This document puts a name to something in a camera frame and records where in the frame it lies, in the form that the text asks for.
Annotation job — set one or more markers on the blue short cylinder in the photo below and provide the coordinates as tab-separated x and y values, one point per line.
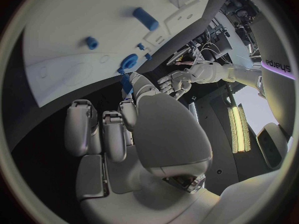
91	43

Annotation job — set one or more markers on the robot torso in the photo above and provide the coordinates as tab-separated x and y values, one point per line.
275	46

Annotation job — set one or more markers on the blue peg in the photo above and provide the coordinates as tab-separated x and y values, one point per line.
140	46

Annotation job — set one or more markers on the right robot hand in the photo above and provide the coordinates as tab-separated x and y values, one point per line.
168	134

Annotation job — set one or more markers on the blue gear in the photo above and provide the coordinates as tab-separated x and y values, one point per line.
129	62

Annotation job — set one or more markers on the white task board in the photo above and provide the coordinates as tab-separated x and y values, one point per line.
93	22

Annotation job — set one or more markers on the blue plug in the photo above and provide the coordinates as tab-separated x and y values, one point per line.
148	56

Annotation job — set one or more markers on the blue long cylinder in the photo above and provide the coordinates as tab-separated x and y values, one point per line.
146	18

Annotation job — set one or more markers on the glowing light bar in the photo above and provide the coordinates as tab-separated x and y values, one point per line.
238	128

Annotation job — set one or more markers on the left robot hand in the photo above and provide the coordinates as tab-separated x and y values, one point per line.
174	82

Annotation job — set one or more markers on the person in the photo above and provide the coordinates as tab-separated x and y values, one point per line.
185	63

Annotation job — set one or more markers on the blue block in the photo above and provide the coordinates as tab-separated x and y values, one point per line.
127	84

